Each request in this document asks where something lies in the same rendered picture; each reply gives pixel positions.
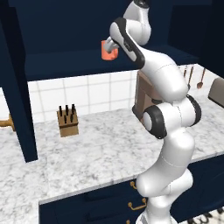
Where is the hanging copper spoon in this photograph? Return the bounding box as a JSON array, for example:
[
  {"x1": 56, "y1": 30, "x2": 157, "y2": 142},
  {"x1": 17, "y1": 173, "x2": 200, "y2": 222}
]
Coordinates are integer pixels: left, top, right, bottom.
[{"x1": 196, "y1": 67, "x2": 207, "y2": 89}]

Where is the dark blue base cabinet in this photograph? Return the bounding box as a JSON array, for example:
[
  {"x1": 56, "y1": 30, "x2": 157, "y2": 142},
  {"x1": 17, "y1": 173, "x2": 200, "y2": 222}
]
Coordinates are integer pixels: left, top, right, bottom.
[{"x1": 38, "y1": 153, "x2": 224, "y2": 224}]

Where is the dark blue wall cabinet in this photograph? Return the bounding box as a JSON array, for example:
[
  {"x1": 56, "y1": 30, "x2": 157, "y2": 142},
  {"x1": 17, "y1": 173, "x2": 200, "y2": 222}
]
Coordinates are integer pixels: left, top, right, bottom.
[{"x1": 8, "y1": 0, "x2": 200, "y2": 82}]

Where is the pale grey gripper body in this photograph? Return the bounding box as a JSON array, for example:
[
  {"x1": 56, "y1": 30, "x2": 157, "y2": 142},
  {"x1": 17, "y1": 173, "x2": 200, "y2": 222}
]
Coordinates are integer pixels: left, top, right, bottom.
[{"x1": 103, "y1": 37, "x2": 121, "y2": 54}]

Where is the dark blue cabinet door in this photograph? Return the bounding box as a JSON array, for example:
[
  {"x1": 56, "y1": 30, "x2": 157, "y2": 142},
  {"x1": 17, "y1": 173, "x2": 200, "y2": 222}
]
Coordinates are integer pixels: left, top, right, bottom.
[
  {"x1": 0, "y1": 0, "x2": 39, "y2": 164},
  {"x1": 168, "y1": 0, "x2": 224, "y2": 80}
]

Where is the brass tap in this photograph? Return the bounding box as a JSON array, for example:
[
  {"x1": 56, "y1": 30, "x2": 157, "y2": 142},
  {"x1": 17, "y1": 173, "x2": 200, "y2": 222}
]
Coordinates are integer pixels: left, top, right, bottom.
[{"x1": 0, "y1": 113, "x2": 16, "y2": 132}]

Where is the wooden knife block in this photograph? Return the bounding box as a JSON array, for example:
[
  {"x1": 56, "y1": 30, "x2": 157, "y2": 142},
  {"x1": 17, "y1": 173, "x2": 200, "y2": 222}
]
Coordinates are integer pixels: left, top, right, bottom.
[{"x1": 56, "y1": 109, "x2": 81, "y2": 138}]

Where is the orange glass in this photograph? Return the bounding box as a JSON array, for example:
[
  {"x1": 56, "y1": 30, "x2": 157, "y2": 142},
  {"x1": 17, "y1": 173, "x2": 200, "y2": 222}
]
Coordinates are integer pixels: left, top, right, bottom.
[{"x1": 101, "y1": 39, "x2": 120, "y2": 62}]

